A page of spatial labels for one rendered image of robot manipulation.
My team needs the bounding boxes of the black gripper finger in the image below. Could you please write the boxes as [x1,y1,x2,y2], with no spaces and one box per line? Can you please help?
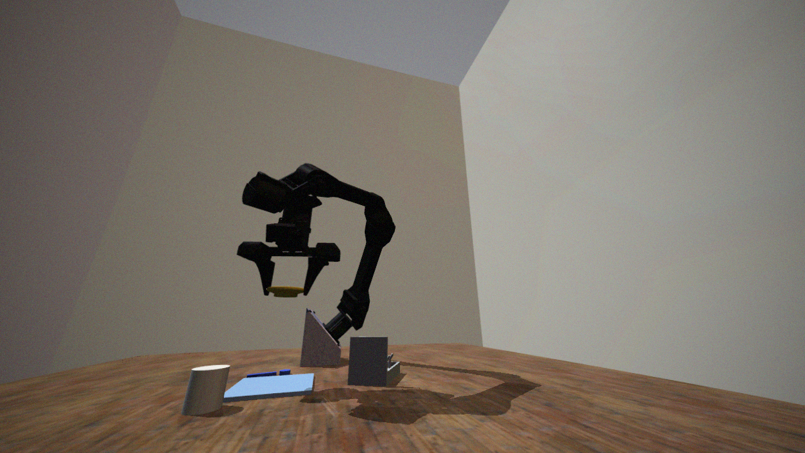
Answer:
[303,257,329,296]
[248,256,275,296]

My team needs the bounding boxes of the yellow plate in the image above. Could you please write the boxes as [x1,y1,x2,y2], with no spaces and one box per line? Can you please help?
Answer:
[267,286,304,298]

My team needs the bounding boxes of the grey cylinder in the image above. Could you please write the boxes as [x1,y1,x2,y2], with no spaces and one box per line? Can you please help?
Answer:
[181,365,230,416]

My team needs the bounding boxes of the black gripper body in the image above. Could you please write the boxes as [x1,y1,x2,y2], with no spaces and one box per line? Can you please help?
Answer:
[236,215,341,262]

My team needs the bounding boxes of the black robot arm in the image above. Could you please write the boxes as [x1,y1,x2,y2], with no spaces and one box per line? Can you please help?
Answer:
[242,164,396,344]

